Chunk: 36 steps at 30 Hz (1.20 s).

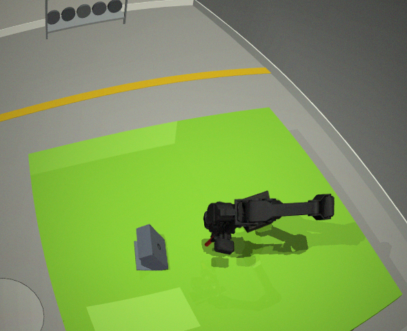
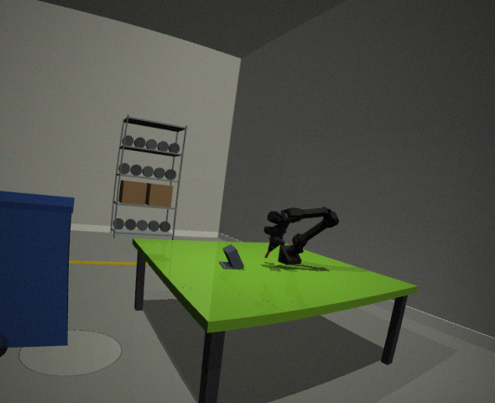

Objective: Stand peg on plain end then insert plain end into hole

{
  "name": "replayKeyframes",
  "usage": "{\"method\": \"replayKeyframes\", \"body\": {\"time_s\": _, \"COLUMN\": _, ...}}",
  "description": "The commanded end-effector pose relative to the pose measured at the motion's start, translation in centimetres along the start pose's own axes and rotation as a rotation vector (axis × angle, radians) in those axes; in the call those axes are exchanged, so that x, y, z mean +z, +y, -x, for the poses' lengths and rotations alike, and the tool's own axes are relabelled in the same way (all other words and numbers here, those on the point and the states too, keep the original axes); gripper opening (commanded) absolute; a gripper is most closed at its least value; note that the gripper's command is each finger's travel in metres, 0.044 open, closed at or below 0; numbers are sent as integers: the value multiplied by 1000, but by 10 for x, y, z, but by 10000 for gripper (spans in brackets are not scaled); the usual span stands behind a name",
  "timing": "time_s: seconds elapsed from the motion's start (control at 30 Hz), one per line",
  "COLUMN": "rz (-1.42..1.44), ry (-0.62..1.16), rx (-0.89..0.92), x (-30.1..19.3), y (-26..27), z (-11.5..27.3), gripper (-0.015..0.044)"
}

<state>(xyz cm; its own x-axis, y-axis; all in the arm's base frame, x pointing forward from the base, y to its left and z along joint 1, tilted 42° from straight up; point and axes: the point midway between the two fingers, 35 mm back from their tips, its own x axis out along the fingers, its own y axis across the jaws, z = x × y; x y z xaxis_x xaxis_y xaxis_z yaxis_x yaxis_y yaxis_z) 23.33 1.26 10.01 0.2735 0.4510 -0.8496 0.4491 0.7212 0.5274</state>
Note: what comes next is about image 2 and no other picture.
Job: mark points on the grey sloped panel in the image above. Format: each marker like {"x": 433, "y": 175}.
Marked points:
{"x": 234, "y": 260}

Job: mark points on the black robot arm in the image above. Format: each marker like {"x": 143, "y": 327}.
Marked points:
{"x": 294, "y": 215}

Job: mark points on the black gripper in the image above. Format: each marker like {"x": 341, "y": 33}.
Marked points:
{"x": 276, "y": 240}

